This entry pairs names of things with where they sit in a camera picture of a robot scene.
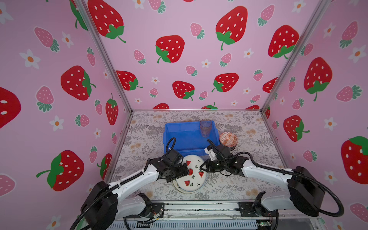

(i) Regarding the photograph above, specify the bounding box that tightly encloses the white strawberry pattern plate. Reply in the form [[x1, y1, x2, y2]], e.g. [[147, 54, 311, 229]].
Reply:
[[175, 155, 208, 191]]

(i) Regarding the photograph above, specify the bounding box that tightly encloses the cream floral plate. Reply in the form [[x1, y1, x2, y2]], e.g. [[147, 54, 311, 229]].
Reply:
[[172, 181, 204, 194]]

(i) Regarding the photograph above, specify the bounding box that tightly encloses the pink clear glass cup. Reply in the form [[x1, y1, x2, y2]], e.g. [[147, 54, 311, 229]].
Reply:
[[200, 118, 212, 138]]

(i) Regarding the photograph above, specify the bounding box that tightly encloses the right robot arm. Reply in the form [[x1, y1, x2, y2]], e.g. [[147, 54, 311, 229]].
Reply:
[[200, 145, 325, 217]]

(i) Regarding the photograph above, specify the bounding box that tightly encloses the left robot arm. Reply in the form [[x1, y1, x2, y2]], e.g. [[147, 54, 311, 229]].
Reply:
[[71, 149, 189, 230]]

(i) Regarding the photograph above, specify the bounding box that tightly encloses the blue plastic bin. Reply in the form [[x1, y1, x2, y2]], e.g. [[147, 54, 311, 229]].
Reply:
[[163, 121, 220, 157]]

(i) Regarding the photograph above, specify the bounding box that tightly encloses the orange patterned bowl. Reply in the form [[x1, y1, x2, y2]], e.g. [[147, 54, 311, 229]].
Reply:
[[219, 132, 238, 149]]

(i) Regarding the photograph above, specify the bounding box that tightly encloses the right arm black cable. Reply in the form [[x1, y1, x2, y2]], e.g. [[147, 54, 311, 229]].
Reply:
[[229, 150, 345, 218]]

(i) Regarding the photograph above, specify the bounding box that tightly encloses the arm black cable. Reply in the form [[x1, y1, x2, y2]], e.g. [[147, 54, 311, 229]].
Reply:
[[229, 150, 345, 218], [165, 137, 176, 157]]

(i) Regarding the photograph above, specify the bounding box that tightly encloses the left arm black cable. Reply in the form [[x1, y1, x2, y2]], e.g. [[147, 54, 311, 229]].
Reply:
[[165, 137, 176, 157]]

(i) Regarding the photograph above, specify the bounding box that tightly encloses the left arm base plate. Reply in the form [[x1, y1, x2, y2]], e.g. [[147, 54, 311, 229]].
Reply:
[[137, 202, 165, 219]]

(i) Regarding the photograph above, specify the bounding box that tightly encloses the aluminium front rail frame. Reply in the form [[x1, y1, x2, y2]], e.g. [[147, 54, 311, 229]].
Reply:
[[83, 199, 323, 230]]

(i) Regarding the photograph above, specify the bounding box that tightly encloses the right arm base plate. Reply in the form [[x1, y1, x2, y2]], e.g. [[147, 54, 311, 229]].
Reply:
[[237, 202, 278, 218]]

